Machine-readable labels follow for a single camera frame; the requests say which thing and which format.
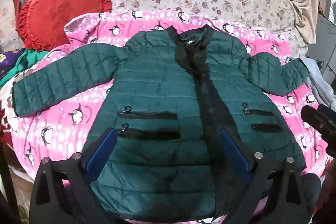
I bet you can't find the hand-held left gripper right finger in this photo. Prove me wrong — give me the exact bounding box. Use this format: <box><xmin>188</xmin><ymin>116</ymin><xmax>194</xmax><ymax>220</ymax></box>
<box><xmin>218</xmin><ymin>127</ymin><xmax>307</xmax><ymax>224</ymax></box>

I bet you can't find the grey cloth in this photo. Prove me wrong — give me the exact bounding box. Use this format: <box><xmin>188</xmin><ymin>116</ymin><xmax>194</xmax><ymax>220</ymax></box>
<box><xmin>302</xmin><ymin>58</ymin><xmax>336</xmax><ymax>110</ymax></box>

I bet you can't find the white red patterned cloth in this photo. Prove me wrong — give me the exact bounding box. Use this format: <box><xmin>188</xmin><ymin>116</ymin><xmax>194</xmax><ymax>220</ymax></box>
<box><xmin>0</xmin><ymin>82</ymin><xmax>19</xmax><ymax>147</ymax></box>

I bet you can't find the dark green puffer jacket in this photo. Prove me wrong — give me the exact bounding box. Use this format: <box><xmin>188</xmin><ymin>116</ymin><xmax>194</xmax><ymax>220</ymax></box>
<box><xmin>12</xmin><ymin>25</ymin><xmax>310</xmax><ymax>216</ymax></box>

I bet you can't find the purple cloth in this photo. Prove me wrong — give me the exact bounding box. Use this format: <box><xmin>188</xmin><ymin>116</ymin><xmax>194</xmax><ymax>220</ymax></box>
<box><xmin>0</xmin><ymin>48</ymin><xmax>25</xmax><ymax>78</ymax></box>

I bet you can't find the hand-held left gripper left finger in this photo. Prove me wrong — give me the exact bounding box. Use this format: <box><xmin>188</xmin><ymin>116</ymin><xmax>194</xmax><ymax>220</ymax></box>
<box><xmin>31</xmin><ymin>127</ymin><xmax>118</xmax><ymax>224</ymax></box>

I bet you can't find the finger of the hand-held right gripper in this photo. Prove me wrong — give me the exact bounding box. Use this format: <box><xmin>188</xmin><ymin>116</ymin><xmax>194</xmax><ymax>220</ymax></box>
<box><xmin>301</xmin><ymin>105</ymin><xmax>336</xmax><ymax>155</ymax></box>
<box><xmin>317</xmin><ymin>104</ymin><xmax>336</xmax><ymax>124</ymax></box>

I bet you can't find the red heart-shaped ruffled cushion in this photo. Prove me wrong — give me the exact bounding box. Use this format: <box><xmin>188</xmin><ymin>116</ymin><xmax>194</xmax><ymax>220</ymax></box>
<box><xmin>17</xmin><ymin>0</ymin><xmax>113</xmax><ymax>51</ymax></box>

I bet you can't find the pink penguin print blanket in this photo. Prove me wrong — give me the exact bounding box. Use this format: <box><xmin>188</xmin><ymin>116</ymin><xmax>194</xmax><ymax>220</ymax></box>
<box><xmin>5</xmin><ymin>10</ymin><xmax>334</xmax><ymax>224</ymax></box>

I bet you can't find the green cloth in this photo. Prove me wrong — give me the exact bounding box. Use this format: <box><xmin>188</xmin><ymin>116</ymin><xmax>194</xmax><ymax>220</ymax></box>
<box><xmin>0</xmin><ymin>49</ymin><xmax>50</xmax><ymax>86</ymax></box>

